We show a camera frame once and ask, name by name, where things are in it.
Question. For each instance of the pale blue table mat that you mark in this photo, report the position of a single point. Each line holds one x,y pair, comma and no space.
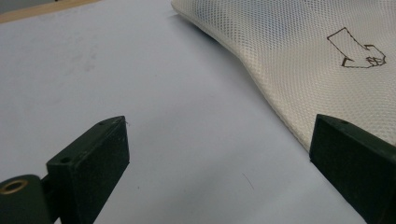
124,68

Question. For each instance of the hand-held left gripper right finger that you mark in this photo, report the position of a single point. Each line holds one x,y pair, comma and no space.
358,161

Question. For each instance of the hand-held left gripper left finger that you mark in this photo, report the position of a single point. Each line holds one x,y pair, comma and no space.
93,161

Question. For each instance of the white mesh laundry bag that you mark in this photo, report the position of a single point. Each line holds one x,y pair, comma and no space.
295,46

